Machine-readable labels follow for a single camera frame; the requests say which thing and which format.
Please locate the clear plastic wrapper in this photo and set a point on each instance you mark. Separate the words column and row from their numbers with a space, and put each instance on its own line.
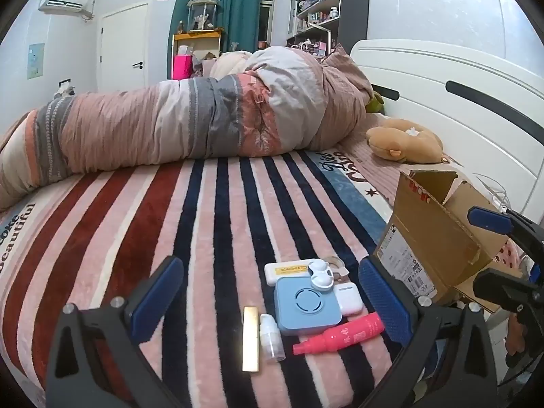
column 495, row 191

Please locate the pink and grey quilt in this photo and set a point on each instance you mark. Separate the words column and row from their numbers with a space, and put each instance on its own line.
column 187, row 114

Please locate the brown plush toy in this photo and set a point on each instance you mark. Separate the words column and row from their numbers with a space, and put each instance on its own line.
column 403, row 139

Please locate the gold lipstick tube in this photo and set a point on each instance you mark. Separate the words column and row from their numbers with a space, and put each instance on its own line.
column 250, row 339

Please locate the striped plush blanket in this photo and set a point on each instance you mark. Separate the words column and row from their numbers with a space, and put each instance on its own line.
column 212, row 242

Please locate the white air conditioner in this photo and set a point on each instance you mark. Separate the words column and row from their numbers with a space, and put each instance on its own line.
column 64, row 0

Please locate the pink bag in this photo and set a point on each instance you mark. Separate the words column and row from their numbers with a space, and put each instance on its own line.
column 182, row 66

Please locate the green wall poster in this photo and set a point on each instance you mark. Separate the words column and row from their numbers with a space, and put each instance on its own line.
column 35, row 60

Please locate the white door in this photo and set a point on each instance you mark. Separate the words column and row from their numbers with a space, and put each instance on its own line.
column 123, row 49

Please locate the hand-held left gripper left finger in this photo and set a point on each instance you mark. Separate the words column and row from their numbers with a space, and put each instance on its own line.
column 156, row 302

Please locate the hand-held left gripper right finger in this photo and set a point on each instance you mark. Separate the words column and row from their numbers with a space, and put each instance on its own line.
column 383, row 301

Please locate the brown cardboard box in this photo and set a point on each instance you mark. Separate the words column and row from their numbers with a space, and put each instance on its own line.
column 437, row 238

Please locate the blue square case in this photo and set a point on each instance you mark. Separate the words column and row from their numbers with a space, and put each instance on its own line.
column 307, row 306

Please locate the pink bottle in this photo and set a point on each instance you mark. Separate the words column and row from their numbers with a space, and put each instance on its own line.
column 340, row 333

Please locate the polka dot cloth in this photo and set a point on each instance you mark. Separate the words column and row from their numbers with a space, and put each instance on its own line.
column 510, row 256

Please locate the yellow shelf unit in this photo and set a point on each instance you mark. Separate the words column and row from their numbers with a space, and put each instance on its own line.
column 196, row 49

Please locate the glass display case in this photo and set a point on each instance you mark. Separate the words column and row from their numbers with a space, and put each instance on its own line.
column 203, row 15

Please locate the white round-lobed case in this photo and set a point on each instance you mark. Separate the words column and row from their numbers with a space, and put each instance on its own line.
column 321, row 279

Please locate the white bed headboard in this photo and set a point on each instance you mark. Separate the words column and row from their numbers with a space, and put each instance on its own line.
column 459, row 106

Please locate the cluttered bookshelf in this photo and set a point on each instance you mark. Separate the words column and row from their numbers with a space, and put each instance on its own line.
column 315, row 8

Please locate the clear tape roll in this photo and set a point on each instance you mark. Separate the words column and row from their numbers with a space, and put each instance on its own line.
column 336, row 264

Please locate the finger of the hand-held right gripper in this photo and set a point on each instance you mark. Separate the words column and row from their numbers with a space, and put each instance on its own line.
column 488, row 220
column 501, row 288

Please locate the small clear bottle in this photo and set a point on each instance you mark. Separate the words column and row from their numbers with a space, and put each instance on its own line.
column 270, row 338

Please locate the white box with yellow label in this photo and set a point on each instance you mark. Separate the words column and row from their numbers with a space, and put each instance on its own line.
column 285, row 272

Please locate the white earbud case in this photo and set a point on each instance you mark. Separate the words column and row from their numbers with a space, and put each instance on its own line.
column 348, row 299

